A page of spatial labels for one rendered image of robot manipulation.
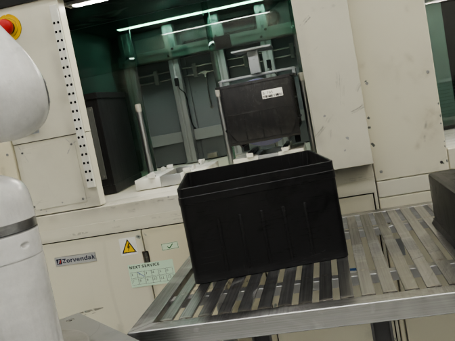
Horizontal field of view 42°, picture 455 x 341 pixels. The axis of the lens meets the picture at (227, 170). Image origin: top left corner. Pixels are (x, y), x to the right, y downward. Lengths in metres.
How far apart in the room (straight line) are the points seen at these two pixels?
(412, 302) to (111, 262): 0.91
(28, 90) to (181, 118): 1.54
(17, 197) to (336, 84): 0.79
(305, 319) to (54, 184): 0.91
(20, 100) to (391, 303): 0.56
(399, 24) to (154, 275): 0.84
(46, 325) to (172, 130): 1.63
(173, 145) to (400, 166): 1.18
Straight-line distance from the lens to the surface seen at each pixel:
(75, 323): 1.02
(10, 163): 1.63
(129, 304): 1.59
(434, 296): 0.86
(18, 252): 0.82
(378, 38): 1.43
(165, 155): 2.41
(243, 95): 1.75
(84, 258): 1.59
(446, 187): 1.04
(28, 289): 0.83
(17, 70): 0.83
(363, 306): 0.85
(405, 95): 1.43
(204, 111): 2.36
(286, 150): 1.74
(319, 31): 1.37
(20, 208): 0.82
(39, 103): 0.83
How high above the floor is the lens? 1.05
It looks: 6 degrees down
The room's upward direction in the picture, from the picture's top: 11 degrees counter-clockwise
